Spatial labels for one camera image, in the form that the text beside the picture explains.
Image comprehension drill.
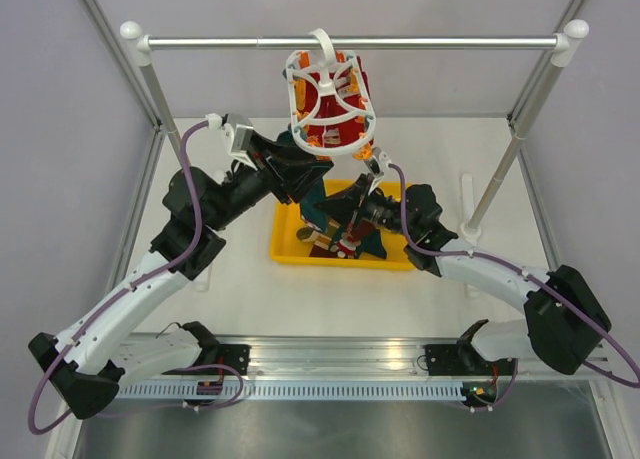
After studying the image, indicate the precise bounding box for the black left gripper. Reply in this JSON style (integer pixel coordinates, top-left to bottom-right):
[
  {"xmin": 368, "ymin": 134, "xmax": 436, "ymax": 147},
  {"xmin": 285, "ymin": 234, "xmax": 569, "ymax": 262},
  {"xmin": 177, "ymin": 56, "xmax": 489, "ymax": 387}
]
[{"xmin": 206, "ymin": 130, "xmax": 335, "ymax": 231}]

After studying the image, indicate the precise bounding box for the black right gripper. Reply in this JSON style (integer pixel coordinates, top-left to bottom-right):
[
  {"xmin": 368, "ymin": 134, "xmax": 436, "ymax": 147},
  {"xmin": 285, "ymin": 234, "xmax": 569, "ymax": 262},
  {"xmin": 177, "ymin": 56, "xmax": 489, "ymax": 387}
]
[{"xmin": 313, "ymin": 173, "xmax": 417, "ymax": 239}]

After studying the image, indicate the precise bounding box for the dark green sock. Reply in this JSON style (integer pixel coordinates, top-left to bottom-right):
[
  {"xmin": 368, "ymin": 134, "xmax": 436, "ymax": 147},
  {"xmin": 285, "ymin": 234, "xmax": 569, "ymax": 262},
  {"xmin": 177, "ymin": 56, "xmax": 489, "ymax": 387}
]
[
  {"xmin": 330, "ymin": 228, "xmax": 387, "ymax": 260},
  {"xmin": 276, "ymin": 128, "xmax": 330, "ymax": 231}
]

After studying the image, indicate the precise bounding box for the silver clothes rack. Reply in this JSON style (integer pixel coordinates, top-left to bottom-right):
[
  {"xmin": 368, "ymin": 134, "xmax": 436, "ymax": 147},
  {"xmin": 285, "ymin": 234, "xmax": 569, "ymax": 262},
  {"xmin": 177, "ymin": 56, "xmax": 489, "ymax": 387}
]
[{"xmin": 120, "ymin": 19, "xmax": 590, "ymax": 238}]

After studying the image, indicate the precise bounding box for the red christmas sock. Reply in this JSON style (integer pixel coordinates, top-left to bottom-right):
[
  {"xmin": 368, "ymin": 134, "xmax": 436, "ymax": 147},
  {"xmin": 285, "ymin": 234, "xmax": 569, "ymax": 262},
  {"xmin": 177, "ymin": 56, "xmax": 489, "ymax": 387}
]
[
  {"xmin": 320, "ymin": 51, "xmax": 373, "ymax": 150},
  {"xmin": 294, "ymin": 78, "xmax": 330, "ymax": 138}
]

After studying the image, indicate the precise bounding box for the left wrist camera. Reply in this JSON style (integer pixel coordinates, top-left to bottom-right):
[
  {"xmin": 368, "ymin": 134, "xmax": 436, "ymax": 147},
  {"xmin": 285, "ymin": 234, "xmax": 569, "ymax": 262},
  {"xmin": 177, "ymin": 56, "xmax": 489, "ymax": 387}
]
[{"xmin": 205, "ymin": 113, "xmax": 254, "ymax": 167}]

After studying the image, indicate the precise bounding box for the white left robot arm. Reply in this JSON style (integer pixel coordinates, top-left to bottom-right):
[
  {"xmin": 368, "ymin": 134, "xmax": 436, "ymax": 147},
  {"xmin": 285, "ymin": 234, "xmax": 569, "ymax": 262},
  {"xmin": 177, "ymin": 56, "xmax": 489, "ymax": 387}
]
[{"xmin": 28, "ymin": 133, "xmax": 333, "ymax": 420}]

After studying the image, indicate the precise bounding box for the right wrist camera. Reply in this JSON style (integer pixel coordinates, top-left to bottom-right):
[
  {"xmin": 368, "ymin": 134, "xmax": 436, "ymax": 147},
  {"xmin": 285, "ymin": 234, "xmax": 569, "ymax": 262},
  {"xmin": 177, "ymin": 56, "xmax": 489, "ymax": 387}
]
[{"xmin": 365, "ymin": 147, "xmax": 391, "ymax": 193}]

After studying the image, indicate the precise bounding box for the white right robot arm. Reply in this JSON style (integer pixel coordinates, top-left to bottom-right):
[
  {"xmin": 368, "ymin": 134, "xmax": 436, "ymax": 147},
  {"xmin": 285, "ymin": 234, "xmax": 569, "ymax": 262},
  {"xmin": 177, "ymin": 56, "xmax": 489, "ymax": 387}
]
[{"xmin": 315, "ymin": 175, "xmax": 611, "ymax": 375}]

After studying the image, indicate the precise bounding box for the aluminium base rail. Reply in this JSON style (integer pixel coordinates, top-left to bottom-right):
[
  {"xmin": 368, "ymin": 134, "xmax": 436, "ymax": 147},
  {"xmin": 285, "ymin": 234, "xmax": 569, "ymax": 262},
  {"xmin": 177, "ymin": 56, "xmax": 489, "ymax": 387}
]
[{"xmin": 69, "ymin": 334, "xmax": 611, "ymax": 380}]

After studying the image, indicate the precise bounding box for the beige striped sock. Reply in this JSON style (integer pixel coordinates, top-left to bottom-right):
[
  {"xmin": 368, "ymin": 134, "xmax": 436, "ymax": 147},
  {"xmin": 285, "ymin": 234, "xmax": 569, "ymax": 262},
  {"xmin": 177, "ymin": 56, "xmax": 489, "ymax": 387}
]
[{"xmin": 296, "ymin": 227, "xmax": 340, "ymax": 258}]

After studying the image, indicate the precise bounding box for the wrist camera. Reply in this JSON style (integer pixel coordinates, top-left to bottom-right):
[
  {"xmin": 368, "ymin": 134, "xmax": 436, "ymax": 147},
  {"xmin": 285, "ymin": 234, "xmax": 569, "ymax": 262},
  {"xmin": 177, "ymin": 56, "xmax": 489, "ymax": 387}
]
[
  {"xmin": 365, "ymin": 147, "xmax": 391, "ymax": 193},
  {"xmin": 205, "ymin": 113, "xmax": 254, "ymax": 167}
]

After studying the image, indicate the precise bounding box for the yellow plastic tray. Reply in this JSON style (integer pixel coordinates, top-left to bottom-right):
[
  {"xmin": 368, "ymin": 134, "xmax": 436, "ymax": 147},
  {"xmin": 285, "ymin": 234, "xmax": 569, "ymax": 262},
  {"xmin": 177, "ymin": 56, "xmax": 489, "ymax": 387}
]
[{"xmin": 270, "ymin": 179, "xmax": 413, "ymax": 271}]

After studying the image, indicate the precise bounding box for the white clip sock hanger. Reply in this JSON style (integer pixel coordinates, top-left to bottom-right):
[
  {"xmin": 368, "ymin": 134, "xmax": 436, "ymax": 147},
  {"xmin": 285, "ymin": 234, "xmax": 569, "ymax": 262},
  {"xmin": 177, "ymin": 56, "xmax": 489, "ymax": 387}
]
[{"xmin": 283, "ymin": 28, "xmax": 377, "ymax": 161}]

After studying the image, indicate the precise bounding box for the white slotted cable duct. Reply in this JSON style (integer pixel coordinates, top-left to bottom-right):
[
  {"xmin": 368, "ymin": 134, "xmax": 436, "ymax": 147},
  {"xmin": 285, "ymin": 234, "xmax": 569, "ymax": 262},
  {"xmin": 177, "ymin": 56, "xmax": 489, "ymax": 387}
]
[{"xmin": 116, "ymin": 379, "xmax": 466, "ymax": 402}]

